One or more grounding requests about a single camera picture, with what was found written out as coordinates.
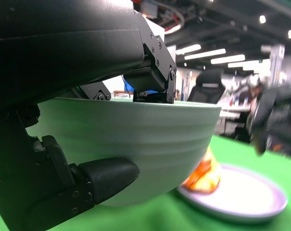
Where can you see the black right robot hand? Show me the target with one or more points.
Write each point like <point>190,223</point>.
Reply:
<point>277,120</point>

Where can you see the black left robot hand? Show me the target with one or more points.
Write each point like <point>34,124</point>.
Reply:
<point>51,48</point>

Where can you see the pale green bowl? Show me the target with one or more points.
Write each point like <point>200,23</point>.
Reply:
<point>135,134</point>

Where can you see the lavender round plate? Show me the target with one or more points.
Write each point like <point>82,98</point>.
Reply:
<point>244,190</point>

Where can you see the black office chair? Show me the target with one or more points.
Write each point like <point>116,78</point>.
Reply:
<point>207,86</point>

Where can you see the long white ceiling light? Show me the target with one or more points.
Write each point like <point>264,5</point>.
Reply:
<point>204,54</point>
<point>188,49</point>
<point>228,59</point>

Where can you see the green tablecloth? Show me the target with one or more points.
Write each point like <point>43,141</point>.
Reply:
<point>159,216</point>

